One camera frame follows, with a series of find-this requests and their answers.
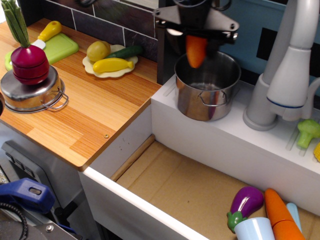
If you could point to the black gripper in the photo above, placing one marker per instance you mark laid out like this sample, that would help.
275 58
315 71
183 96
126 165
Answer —
200 18

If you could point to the small orange toy carrot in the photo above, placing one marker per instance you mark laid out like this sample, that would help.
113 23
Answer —
196 48

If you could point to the steel pot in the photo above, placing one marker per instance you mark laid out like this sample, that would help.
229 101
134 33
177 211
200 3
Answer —
206 93

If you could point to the large orange toy carrot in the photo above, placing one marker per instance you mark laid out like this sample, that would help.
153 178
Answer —
282 222

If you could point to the green toy cucumber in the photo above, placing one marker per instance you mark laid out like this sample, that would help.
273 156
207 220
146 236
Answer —
119 51

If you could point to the yellow toy fish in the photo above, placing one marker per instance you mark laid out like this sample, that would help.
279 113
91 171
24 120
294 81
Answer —
112 64

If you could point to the yellow toy potato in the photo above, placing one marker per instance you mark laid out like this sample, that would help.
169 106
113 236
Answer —
98 51

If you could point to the grey toy faucet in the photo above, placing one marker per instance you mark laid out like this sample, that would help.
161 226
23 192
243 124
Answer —
284 89

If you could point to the cream toy plate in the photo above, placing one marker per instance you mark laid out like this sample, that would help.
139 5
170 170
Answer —
88 66

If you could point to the green cutting board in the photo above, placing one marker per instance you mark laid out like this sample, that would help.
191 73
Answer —
60 47

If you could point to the white toy sink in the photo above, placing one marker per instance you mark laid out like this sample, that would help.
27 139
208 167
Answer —
169 177

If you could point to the green toy broccoli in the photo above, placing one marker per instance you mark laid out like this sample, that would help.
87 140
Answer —
309 129

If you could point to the upside-down steel bowl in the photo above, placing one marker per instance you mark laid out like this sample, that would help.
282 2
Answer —
26 99

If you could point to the yellow toy corn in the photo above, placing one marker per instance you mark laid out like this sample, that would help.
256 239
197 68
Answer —
316 152

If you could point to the red toy radish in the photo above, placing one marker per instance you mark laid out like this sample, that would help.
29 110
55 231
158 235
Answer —
30 65

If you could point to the purple toy eggplant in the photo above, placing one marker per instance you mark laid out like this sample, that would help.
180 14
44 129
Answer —
247 201

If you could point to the light blue toy utensil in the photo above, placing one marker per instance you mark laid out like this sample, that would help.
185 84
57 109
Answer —
293 210

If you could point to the light blue toy cup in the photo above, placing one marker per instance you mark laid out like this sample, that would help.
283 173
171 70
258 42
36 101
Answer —
258 228

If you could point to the blue clamp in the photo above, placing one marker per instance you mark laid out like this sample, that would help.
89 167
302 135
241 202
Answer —
29 194

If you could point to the yellow-handled toy knife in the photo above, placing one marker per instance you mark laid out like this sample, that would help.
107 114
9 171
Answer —
52 29

